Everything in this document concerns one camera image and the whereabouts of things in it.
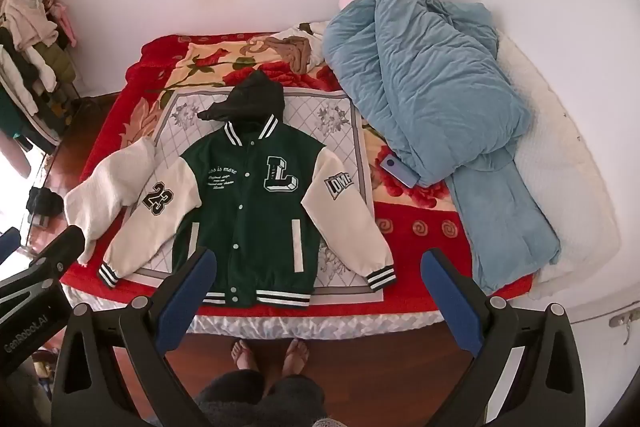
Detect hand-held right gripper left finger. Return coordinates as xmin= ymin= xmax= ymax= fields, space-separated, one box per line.
xmin=50 ymin=247 xmax=218 ymax=427

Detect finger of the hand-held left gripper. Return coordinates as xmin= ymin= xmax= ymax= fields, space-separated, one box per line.
xmin=0 ymin=224 xmax=87 ymax=304
xmin=0 ymin=228 xmax=22 ymax=264

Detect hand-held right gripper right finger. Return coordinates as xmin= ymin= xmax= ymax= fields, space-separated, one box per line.
xmin=420 ymin=248 xmax=587 ymax=427

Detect green white varsity jacket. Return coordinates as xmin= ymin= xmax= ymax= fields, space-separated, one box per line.
xmin=64 ymin=70 xmax=397 ymax=309

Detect pile of hanging clothes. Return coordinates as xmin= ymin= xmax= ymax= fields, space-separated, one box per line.
xmin=0 ymin=0 xmax=81 ymax=155

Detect black shoes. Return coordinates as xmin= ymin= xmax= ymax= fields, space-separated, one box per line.
xmin=26 ymin=187 xmax=67 ymax=227

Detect red floral blanket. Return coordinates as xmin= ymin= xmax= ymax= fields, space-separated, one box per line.
xmin=59 ymin=32 xmax=538 ymax=340

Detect person's left foot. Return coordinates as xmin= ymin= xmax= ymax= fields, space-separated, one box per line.
xmin=230 ymin=339 xmax=261 ymax=374

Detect person's foot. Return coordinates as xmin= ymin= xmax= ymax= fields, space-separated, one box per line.
xmin=279 ymin=339 xmax=311 ymax=378
xmin=230 ymin=339 xmax=261 ymax=374

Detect person's right foot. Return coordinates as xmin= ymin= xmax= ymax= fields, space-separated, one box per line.
xmin=279 ymin=339 xmax=311 ymax=378

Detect blue smartphone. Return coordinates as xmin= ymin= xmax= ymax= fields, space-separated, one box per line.
xmin=378 ymin=153 xmax=420 ymax=189

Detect metal door latch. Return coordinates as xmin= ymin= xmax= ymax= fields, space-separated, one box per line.
xmin=614 ymin=311 xmax=635 ymax=348

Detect white quilted mattress pad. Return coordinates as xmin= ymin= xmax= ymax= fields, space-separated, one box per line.
xmin=492 ymin=29 xmax=622 ymax=307

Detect light blue duvet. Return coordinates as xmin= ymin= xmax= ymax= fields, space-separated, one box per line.
xmin=322 ymin=0 xmax=561 ymax=294

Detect beige crumpled garment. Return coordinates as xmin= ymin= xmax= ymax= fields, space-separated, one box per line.
xmin=270 ymin=34 xmax=315 ymax=75

